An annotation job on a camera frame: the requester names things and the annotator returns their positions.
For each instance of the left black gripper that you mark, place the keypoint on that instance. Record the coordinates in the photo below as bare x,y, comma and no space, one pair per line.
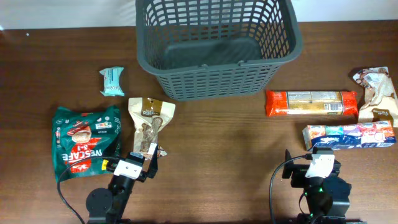
152,168

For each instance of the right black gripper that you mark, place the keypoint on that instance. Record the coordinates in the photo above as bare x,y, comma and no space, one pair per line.
299,172

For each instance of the beige brown snack pouch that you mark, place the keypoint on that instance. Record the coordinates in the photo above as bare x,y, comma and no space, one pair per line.
150,116

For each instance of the multicolour Kleenex tissue pack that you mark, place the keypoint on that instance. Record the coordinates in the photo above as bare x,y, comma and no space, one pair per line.
361,135

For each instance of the orange spaghetti packet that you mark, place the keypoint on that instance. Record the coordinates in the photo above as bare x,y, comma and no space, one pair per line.
311,102

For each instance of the green Nescafe coffee bag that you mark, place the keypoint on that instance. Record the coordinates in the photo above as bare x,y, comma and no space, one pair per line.
79,139

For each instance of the light blue tissue pack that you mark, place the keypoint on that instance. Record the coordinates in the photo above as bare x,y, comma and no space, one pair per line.
111,81

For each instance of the beige cookie bag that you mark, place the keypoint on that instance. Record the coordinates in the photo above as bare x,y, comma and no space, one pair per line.
380,98

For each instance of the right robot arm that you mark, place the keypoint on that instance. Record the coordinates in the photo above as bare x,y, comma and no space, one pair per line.
326,194

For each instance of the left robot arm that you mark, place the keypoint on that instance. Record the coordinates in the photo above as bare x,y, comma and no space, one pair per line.
107,205

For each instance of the grey plastic mesh basket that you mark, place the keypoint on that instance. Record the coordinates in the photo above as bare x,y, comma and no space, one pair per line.
210,49

